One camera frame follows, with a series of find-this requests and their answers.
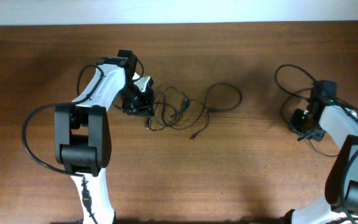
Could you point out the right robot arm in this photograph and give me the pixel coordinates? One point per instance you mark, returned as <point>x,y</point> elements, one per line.
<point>325,114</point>

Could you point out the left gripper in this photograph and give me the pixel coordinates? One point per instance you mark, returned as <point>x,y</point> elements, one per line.
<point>144,109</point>

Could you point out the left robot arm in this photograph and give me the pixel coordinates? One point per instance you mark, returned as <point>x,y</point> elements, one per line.
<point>82,136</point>

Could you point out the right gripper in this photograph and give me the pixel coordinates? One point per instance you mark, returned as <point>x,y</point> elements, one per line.
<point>316,134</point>

